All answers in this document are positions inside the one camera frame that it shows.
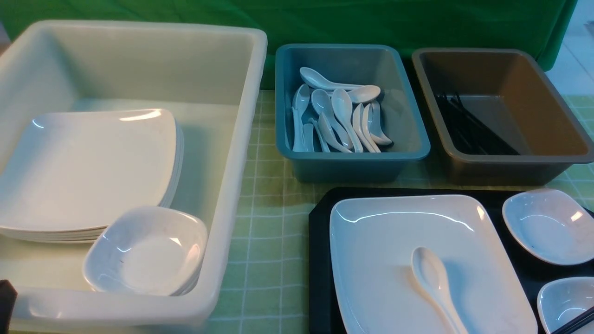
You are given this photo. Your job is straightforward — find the green backdrop cloth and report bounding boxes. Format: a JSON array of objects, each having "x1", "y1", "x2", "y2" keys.
[{"x1": 1, "y1": 0, "x2": 576, "y2": 90}]

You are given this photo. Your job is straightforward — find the black chopstick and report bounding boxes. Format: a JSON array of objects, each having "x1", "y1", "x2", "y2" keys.
[{"x1": 552, "y1": 307, "x2": 594, "y2": 334}]

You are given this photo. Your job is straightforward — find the white spoon sideways in bin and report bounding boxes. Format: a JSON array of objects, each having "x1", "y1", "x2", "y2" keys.
[{"x1": 347, "y1": 85, "x2": 381, "y2": 104}]

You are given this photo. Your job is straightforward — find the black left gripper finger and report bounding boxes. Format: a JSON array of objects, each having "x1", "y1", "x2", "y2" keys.
[{"x1": 0, "y1": 280, "x2": 18, "y2": 334}]

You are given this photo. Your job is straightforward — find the stack of white square plates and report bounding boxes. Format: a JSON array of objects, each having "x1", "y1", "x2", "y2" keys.
[{"x1": 1, "y1": 109, "x2": 184, "y2": 243}]

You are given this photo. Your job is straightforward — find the brown plastic bin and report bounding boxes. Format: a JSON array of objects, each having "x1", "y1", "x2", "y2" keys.
[{"x1": 412, "y1": 47, "x2": 593, "y2": 186}]

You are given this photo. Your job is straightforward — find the large white rice plate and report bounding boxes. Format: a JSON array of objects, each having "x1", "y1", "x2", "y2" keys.
[{"x1": 329, "y1": 194, "x2": 538, "y2": 334}]

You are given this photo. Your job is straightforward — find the stack of white small bowls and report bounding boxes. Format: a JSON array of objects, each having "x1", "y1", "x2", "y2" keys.
[{"x1": 82, "y1": 206, "x2": 208, "y2": 296}]

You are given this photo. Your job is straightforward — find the white spoon far left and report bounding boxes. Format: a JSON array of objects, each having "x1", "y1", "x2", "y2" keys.
[{"x1": 291, "y1": 83, "x2": 310, "y2": 152}]

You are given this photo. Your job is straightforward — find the white ceramic soup spoon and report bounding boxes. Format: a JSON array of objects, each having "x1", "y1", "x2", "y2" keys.
[{"x1": 410, "y1": 247, "x2": 469, "y2": 334}]

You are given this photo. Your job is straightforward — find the black serving tray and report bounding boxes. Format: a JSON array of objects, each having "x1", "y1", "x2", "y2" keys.
[{"x1": 309, "y1": 187, "x2": 594, "y2": 334}]

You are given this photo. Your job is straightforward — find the green checkered tablecloth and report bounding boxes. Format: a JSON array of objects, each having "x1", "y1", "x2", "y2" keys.
[{"x1": 204, "y1": 89, "x2": 594, "y2": 334}]

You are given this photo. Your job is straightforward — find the white spoon top of bin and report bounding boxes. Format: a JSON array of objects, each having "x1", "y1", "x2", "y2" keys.
[{"x1": 299, "y1": 66, "x2": 363, "y2": 91}]

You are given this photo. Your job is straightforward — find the black chopsticks in brown bin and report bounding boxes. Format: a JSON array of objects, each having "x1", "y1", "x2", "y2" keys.
[{"x1": 434, "y1": 93, "x2": 520, "y2": 155}]

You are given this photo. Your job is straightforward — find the large white plastic tub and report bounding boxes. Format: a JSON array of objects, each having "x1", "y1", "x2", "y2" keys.
[{"x1": 1, "y1": 20, "x2": 267, "y2": 334}]

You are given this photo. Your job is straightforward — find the white spoon of bin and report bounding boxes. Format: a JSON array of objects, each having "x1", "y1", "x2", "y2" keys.
[
  {"x1": 299, "y1": 66, "x2": 363, "y2": 91},
  {"x1": 331, "y1": 89, "x2": 363, "y2": 153}
]

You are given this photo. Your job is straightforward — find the white small bowl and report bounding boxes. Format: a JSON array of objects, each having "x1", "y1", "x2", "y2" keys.
[
  {"x1": 537, "y1": 276, "x2": 594, "y2": 334},
  {"x1": 502, "y1": 188, "x2": 594, "y2": 266}
]

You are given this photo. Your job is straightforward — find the teal plastic bin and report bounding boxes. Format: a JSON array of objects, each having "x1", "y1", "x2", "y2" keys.
[{"x1": 275, "y1": 44, "x2": 430, "y2": 183}]

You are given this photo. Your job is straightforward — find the white spoon right of centre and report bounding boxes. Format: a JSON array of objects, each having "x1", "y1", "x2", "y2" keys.
[{"x1": 351, "y1": 103, "x2": 381, "y2": 154}]

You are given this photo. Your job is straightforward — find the white spoon centre of bin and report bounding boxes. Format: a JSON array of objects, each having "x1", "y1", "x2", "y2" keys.
[{"x1": 331, "y1": 89, "x2": 363, "y2": 153}]

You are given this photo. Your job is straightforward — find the white spoon far right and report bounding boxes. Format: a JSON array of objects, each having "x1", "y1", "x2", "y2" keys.
[{"x1": 369, "y1": 101, "x2": 393, "y2": 146}]

